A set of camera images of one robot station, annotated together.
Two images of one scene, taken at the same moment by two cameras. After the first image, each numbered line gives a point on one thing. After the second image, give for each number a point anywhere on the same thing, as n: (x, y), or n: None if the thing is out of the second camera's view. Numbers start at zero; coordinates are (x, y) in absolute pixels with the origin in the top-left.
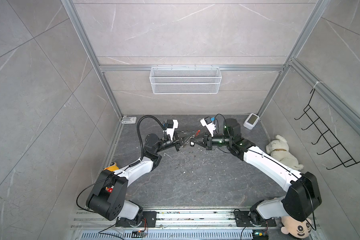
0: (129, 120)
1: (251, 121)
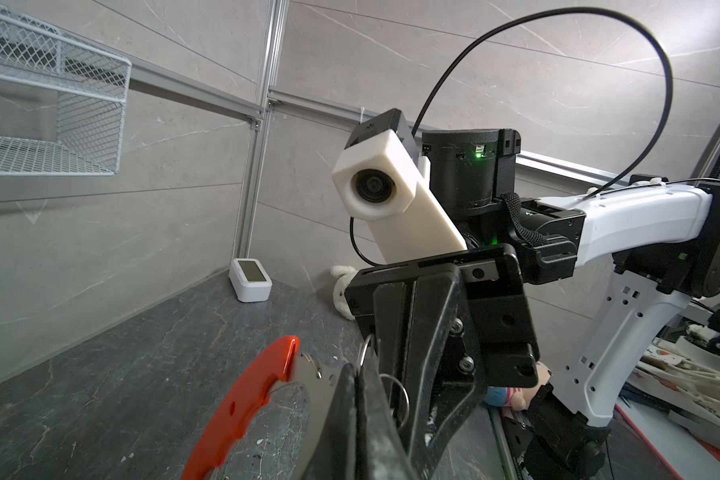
0: None
1: (249, 280)
